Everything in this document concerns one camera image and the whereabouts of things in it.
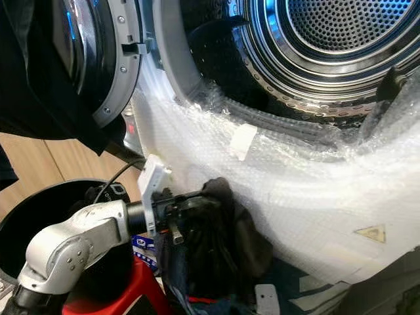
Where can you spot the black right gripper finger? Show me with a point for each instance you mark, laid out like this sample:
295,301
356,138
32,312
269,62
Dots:
392,85

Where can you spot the black garment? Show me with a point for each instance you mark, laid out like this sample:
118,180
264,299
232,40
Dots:
236,249

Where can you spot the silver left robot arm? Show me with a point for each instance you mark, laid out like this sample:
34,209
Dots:
65,249

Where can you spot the white washing machine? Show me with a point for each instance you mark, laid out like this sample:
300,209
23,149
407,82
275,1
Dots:
167,52

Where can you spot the large black hanging cloth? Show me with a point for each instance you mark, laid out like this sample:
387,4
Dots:
39,65

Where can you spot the blue white package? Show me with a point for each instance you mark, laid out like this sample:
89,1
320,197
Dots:
144,243

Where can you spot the blue jeans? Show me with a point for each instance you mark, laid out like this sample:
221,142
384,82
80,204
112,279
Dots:
170,275

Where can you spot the steel washer drum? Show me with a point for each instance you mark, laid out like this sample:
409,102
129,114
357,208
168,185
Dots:
335,26

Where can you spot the white tape piece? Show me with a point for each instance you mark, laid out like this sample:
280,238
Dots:
243,141

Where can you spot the clear bubble wrap sheet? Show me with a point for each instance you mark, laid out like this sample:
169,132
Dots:
289,190

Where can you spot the grey round washer door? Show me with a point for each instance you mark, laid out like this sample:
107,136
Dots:
121,59

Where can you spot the black round laundry bin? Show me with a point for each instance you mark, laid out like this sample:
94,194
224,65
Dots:
16,230

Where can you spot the yellow warning sticker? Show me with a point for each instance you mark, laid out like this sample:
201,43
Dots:
371,235

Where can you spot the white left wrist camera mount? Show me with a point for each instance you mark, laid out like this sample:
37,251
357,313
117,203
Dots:
153,174

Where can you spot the red frame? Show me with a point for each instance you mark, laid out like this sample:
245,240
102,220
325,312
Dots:
125,295

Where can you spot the white metal bracket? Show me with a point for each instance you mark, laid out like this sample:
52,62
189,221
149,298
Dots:
267,300

